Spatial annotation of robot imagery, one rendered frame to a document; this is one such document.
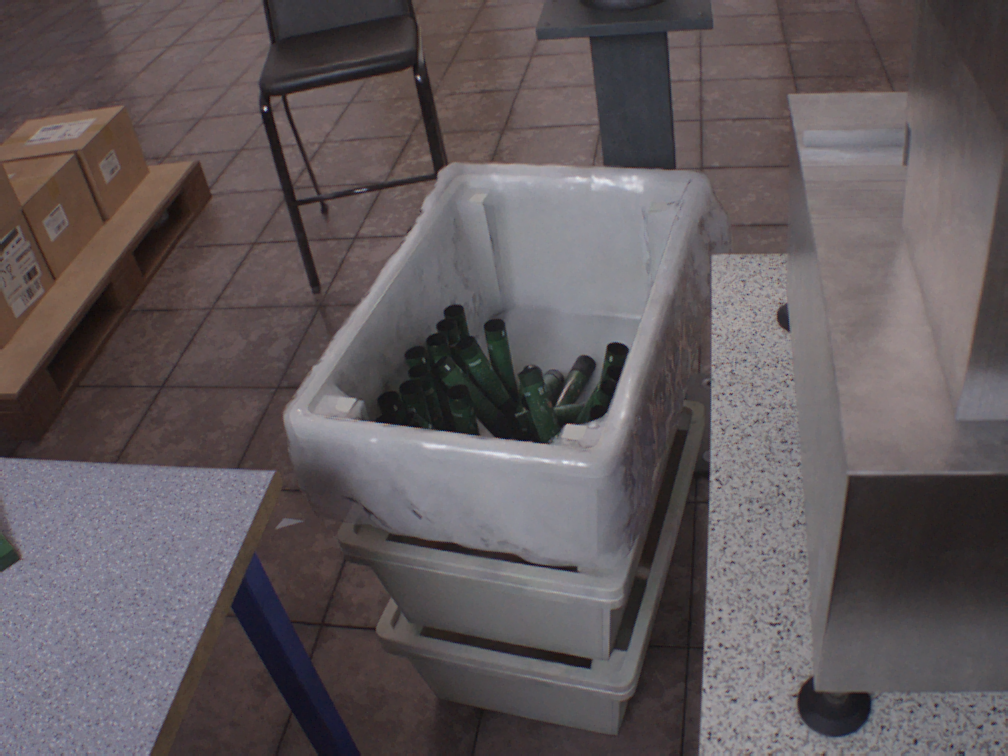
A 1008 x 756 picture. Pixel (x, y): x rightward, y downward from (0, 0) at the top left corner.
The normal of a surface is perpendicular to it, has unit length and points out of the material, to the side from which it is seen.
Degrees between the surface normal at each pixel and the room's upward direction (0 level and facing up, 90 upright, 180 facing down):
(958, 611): 90
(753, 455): 0
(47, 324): 0
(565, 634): 96
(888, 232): 0
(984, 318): 90
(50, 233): 90
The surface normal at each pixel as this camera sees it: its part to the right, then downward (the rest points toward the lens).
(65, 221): 0.97, 0.00
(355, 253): -0.15, -0.77
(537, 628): -0.30, 0.71
